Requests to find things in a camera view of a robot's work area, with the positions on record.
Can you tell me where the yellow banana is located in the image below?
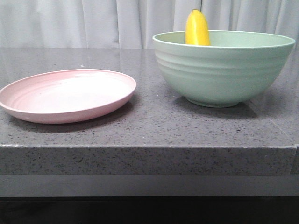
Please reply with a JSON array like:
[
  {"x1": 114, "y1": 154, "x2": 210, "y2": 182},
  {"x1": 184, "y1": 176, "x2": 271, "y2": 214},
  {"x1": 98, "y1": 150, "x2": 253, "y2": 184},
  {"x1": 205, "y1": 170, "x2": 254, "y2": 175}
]
[{"x1": 185, "y1": 9, "x2": 210, "y2": 46}]

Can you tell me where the pink plate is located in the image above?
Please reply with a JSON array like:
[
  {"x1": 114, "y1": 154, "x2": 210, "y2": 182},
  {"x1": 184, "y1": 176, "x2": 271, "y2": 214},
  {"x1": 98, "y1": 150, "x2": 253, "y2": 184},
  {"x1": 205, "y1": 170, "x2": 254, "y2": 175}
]
[{"x1": 0, "y1": 69, "x2": 136, "y2": 124}]

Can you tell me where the green bowl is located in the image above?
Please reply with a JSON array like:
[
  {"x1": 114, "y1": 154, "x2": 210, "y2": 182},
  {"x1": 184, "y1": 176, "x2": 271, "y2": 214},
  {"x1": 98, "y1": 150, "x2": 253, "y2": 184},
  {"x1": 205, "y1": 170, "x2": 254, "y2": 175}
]
[{"x1": 153, "y1": 30, "x2": 295, "y2": 108}]

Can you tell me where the white curtain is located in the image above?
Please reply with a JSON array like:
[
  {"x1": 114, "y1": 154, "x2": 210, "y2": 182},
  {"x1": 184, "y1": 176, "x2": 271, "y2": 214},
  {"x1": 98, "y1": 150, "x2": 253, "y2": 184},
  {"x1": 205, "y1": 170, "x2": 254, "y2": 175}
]
[{"x1": 0, "y1": 0, "x2": 299, "y2": 49}]

